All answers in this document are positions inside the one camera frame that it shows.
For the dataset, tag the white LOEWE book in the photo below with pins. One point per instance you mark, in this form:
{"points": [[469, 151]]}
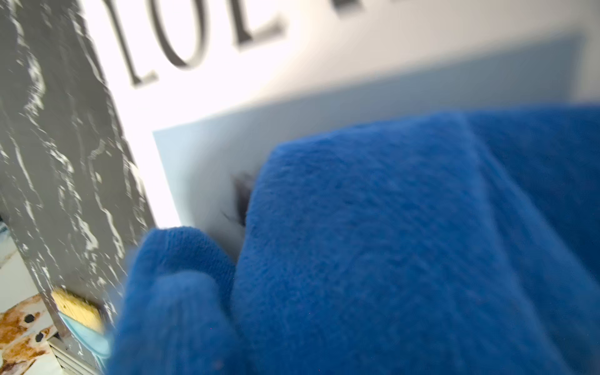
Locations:
{"points": [[206, 89]]}

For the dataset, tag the blue microfiber cloth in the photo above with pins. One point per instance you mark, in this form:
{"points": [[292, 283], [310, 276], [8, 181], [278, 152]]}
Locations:
{"points": [[460, 243]]}

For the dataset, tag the light blue yellow brush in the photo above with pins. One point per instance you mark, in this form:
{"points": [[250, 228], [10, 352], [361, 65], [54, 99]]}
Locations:
{"points": [[85, 322]]}

